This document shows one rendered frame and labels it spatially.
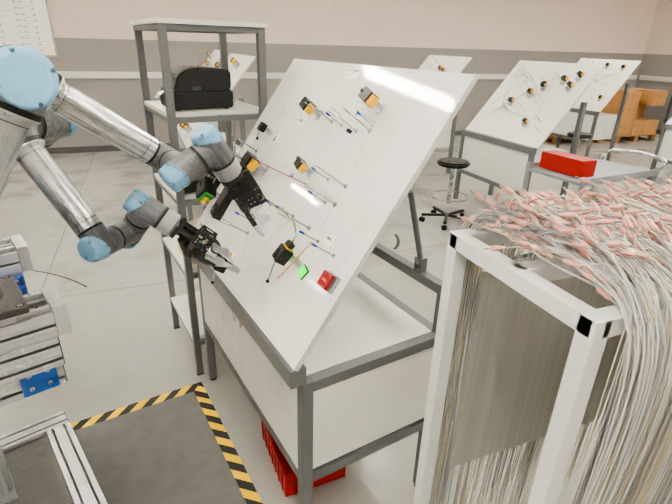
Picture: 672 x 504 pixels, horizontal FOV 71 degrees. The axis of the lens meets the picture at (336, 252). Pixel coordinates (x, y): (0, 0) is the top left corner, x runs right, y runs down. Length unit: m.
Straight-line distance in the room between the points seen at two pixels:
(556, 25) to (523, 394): 11.29
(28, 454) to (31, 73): 1.67
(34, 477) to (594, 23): 12.67
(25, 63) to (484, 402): 1.24
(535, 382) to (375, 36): 8.86
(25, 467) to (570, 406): 2.05
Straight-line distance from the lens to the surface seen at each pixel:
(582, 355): 0.75
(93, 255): 1.43
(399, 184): 1.43
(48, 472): 2.32
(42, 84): 1.15
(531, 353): 1.26
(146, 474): 2.45
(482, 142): 5.78
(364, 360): 1.62
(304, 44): 9.27
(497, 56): 11.32
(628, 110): 11.87
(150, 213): 1.47
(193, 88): 2.43
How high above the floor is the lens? 1.77
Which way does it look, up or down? 24 degrees down
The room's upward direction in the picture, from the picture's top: 2 degrees clockwise
